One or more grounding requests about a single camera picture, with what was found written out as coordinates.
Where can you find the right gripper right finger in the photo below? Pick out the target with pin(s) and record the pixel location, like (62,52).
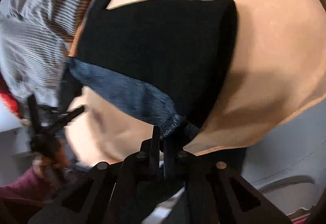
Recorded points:
(214,190)

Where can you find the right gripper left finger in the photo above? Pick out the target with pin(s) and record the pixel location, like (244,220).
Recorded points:
(111,193)

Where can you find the black and blue patterned pants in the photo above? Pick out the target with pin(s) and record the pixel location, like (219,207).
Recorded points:
(163,62)

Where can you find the pink maroon sleeve forearm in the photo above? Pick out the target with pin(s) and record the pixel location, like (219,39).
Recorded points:
(25,197)

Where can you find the left hand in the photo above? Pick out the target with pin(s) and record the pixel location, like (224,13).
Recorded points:
(52,170)

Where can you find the red patterned cloth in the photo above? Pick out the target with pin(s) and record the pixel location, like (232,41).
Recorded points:
(10,102)

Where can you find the grey white striped blanket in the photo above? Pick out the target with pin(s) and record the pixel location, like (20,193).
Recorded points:
(35,38)

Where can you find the peach orange bed sheet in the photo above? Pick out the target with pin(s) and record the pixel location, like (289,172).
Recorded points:
(278,72)

